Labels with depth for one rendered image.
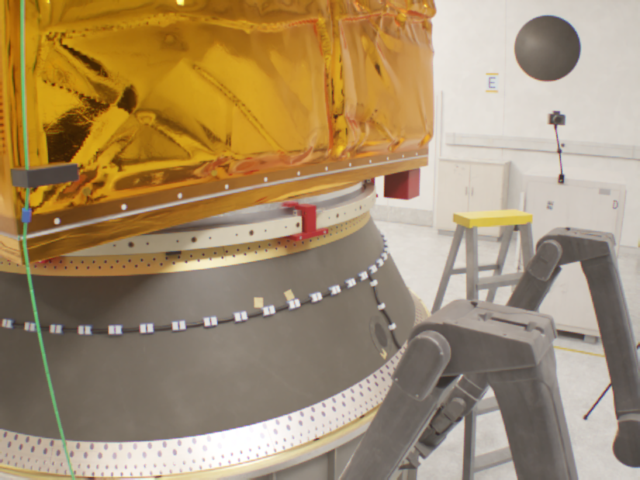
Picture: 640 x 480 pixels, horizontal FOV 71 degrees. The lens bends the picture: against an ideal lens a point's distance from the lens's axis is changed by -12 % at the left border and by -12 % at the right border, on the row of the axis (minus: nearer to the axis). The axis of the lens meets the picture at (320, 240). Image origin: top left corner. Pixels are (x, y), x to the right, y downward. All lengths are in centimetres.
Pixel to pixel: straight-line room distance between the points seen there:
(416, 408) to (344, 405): 90
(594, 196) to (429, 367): 421
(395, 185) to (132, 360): 152
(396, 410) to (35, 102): 74
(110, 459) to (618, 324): 114
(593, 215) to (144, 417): 406
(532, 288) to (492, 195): 735
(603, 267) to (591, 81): 778
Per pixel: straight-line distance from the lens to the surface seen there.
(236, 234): 130
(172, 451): 129
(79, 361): 134
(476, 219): 244
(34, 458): 140
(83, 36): 95
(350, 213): 158
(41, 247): 96
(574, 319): 492
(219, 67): 116
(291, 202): 142
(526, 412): 49
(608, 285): 90
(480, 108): 883
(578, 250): 88
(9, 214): 95
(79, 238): 100
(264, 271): 137
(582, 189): 463
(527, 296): 94
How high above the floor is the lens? 199
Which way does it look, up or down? 14 degrees down
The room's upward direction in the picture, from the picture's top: straight up
